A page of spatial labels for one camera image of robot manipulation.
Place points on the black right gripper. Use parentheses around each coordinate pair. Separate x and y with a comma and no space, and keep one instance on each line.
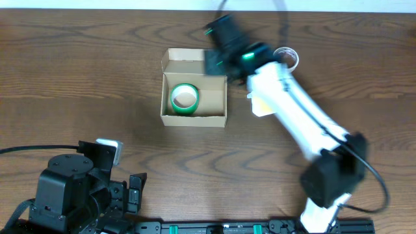
(215,63)

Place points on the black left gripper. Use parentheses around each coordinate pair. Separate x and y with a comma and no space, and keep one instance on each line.
(132,195)

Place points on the white tape roll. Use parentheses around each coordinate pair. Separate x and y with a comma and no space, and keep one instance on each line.
(288,56)

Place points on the green tape roll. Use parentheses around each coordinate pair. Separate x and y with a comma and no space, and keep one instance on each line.
(184,99)

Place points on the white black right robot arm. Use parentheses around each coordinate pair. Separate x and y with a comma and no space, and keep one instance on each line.
(337,158)

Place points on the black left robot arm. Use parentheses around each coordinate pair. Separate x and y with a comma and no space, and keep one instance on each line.
(75,194)

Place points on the yellow white sticky note pad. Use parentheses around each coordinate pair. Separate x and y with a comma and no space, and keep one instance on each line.
(259,107)

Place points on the brown cardboard box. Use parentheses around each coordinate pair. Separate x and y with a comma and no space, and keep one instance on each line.
(180,65)

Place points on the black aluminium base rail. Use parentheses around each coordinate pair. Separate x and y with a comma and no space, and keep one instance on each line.
(276,226)

